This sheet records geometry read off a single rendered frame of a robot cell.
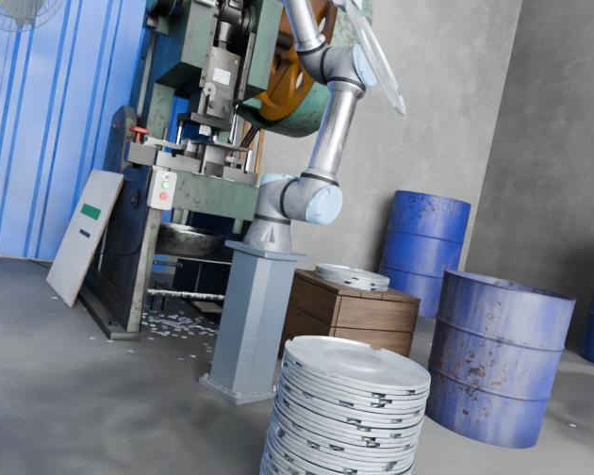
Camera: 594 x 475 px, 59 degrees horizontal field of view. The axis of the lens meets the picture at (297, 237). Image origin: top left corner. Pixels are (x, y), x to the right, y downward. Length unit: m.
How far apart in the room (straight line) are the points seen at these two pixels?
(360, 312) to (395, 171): 2.77
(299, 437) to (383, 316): 1.00
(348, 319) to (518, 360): 0.54
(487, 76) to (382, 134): 1.36
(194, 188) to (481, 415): 1.28
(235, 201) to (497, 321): 1.09
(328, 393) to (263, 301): 0.65
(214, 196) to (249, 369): 0.79
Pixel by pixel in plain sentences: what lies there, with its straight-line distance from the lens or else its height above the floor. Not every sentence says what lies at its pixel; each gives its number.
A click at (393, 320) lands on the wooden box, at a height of 0.26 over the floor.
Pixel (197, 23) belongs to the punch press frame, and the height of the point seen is 1.22.
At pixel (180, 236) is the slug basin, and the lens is 2.18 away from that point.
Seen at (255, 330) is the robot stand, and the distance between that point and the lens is 1.57.
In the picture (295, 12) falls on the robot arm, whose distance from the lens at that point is 1.62.
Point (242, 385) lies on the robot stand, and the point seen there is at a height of 0.05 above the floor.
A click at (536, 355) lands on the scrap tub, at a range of 1.77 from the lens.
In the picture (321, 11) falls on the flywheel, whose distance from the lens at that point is 2.50.
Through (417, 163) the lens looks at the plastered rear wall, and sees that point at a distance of 4.69.
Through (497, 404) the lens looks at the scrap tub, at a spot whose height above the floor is 0.13.
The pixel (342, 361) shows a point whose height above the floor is 0.32.
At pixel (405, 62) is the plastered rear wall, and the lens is 4.61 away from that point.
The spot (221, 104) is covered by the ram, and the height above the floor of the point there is 0.95.
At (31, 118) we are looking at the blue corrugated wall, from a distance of 3.31.
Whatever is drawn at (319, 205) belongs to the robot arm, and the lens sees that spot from 1.46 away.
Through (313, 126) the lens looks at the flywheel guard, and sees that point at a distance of 2.40.
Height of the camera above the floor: 0.59
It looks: 3 degrees down
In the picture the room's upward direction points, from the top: 11 degrees clockwise
